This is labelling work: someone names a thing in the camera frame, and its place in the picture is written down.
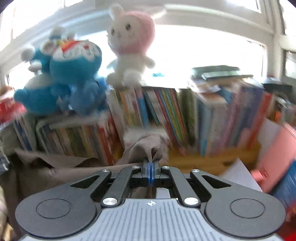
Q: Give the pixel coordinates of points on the red box with label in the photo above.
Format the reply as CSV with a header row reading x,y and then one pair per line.
x,y
10,108

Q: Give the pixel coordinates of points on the stack of books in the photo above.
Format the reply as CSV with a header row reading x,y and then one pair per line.
x,y
210,79

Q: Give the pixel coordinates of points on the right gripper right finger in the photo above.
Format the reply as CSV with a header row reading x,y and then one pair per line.
x,y
167,177

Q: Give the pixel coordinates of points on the brown garment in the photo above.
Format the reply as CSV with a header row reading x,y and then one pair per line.
x,y
24,173

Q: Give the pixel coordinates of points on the white pink bunny plush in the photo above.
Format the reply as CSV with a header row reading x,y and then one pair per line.
x,y
130,35

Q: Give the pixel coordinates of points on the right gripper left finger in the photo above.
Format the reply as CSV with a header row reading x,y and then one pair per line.
x,y
127,179

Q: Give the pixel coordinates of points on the row of upright books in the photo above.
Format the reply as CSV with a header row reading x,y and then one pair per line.
x,y
96,123

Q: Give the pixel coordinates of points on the white paper sheet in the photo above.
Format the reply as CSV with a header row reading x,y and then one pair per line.
x,y
239,174

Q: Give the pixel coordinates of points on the blue Doraemon plush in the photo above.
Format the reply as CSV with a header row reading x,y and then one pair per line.
x,y
65,76

